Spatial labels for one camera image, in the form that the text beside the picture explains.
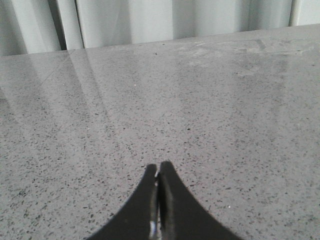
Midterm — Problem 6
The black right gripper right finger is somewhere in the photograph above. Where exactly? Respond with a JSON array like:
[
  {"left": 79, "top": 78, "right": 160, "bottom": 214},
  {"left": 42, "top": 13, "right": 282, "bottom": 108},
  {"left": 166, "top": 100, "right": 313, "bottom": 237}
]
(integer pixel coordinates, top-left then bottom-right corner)
[{"left": 158, "top": 161, "right": 240, "bottom": 240}]

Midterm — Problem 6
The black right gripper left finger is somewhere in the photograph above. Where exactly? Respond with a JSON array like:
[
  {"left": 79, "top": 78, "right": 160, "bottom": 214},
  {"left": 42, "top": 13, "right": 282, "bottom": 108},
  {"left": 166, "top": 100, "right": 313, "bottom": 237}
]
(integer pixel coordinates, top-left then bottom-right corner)
[{"left": 89, "top": 164, "right": 158, "bottom": 240}]

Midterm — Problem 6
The pale green curtain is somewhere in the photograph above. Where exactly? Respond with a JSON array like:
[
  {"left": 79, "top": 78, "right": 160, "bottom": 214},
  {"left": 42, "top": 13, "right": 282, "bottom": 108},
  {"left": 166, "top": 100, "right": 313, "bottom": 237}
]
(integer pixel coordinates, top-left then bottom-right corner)
[{"left": 0, "top": 0, "right": 320, "bottom": 56}]

